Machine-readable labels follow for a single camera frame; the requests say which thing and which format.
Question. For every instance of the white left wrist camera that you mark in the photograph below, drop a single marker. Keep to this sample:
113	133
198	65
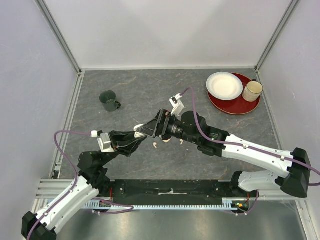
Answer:
104	141

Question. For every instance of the red round tray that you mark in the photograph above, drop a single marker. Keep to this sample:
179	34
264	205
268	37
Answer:
238	106

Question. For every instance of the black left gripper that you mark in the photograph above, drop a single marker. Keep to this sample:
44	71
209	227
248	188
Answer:
116	136

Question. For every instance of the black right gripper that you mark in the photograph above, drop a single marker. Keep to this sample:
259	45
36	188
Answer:
154	128

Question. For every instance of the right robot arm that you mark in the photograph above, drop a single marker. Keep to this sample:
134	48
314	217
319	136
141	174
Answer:
288	171

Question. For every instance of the beige patterned cup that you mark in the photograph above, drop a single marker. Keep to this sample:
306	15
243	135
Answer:
252	91

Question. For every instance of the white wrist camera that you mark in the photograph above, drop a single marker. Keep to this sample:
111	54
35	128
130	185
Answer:
177	105
104	141

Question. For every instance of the light blue cable duct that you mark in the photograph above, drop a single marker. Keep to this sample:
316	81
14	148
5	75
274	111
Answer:
97	205

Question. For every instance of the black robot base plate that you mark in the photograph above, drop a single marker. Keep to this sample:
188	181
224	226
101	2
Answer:
172	192

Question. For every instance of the dark green mug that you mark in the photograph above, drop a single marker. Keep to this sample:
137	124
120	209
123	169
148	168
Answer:
109	101

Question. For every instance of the white plate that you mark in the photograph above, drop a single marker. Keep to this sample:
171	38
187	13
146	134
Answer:
224	86

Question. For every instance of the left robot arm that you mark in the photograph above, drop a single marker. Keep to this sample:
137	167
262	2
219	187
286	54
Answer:
88	183

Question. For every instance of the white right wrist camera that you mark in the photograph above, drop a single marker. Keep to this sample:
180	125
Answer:
177	105

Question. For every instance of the white earbud charging case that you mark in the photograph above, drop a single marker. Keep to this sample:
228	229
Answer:
137	133

